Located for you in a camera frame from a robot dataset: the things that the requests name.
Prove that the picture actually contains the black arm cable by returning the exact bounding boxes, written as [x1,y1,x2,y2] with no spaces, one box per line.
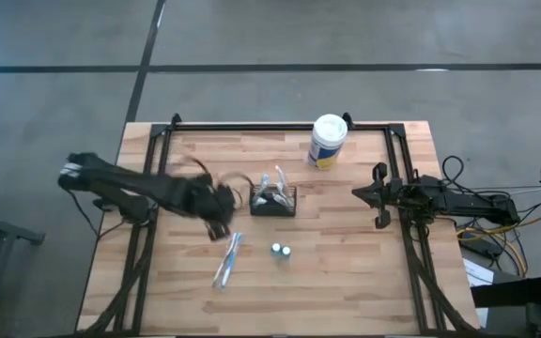
[441,154,468,189]
[221,171,256,208]

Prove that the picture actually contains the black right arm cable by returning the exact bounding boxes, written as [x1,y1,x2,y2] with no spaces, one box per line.
[441,154,468,189]

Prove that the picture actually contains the dark blue toothbrush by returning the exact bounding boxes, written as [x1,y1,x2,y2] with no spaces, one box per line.
[253,173,272,208]

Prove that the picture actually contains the white floor cable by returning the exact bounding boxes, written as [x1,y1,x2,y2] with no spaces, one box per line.
[481,186,541,202]

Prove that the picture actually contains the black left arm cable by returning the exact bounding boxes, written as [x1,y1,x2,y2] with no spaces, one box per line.
[221,171,256,208]

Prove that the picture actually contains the black wire caddy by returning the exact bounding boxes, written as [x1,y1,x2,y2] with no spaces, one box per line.
[249,184,299,218]

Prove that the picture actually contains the blue yellow wipes canister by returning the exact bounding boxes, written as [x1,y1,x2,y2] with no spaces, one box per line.
[306,114,349,172]

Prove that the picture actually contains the black power brick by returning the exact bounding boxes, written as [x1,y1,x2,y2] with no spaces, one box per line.
[457,232,504,260]

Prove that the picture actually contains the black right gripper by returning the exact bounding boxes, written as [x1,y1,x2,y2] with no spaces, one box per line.
[352,162,411,231]

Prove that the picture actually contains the yellow floor cable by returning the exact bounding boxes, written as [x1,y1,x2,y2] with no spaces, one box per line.
[456,215,541,278]

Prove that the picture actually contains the black bench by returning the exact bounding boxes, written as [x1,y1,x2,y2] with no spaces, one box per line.
[470,275,541,338]

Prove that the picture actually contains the light blue toothbrush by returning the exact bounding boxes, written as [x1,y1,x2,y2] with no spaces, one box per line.
[220,232,244,289]

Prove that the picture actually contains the purple toothbrush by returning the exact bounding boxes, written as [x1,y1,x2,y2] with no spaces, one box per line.
[273,164,296,207]

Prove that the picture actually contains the clear toothbrush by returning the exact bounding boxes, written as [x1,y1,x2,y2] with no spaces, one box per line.
[270,185,293,207]

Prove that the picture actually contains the white paper sheet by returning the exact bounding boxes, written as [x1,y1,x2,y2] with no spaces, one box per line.
[462,256,496,288]

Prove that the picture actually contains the black metal stand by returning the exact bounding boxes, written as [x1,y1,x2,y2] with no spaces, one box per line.
[0,205,46,338]

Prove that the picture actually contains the white blue toothbrush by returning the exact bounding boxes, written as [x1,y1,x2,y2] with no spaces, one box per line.
[210,232,239,289]

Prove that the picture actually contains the black aluminium table frame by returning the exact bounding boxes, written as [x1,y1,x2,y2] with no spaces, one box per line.
[75,112,483,337]

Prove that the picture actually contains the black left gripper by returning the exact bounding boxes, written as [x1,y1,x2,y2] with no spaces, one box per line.
[190,176,240,242]

